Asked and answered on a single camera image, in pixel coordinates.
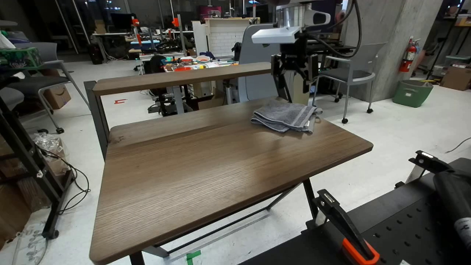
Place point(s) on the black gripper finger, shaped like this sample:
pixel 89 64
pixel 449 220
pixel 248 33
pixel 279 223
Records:
pixel 312 96
pixel 280 89

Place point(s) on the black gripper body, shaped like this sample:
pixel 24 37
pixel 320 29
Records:
pixel 296 61

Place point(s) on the grey towel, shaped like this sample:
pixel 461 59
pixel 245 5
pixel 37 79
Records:
pixel 282 118

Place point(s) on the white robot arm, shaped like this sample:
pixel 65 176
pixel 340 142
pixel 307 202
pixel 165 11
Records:
pixel 280 36

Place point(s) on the grey plastic chair back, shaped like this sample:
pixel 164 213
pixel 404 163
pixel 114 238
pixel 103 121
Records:
pixel 255 83

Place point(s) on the white panel board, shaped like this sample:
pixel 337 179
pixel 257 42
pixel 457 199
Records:
pixel 226 37

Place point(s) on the green plastic bin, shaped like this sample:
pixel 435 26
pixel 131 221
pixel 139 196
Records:
pixel 413 95

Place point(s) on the wooden shelf board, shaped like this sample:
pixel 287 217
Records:
pixel 181 79

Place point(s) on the red fire extinguisher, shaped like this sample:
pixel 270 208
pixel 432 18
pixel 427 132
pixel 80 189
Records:
pixel 408 57

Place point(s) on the plain cardboard box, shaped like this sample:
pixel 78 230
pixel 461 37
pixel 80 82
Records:
pixel 458 79

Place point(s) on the black perforated board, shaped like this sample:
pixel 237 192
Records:
pixel 407 230

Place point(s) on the small open cardboard box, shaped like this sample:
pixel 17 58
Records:
pixel 58 96

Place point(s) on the clear plastic bag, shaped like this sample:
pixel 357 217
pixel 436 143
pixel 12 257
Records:
pixel 46 145

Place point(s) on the dark grey office chair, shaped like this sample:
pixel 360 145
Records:
pixel 39 51

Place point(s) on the black equipment stand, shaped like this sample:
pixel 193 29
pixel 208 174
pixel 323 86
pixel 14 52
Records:
pixel 30 157

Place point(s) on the green patterned box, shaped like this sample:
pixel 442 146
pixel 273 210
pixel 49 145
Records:
pixel 20 57

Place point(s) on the large brown cardboard box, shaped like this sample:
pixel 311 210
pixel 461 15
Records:
pixel 12 211

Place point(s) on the grey metal frame chair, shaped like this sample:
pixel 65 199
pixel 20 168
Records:
pixel 354 74

